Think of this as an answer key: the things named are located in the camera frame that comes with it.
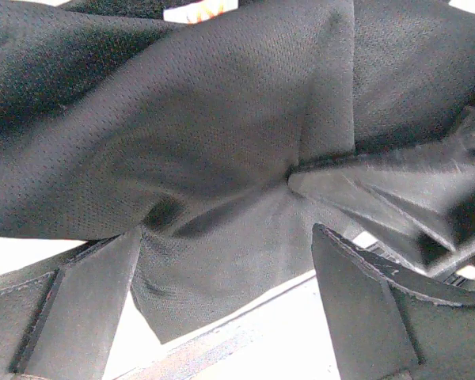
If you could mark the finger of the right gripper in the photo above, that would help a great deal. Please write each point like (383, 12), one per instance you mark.
(416, 200)

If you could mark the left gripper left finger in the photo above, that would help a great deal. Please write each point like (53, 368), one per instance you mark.
(59, 316)

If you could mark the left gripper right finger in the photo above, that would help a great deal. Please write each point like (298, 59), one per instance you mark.
(389, 322)

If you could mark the black t-shirt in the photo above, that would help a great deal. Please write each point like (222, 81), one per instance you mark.
(112, 119)

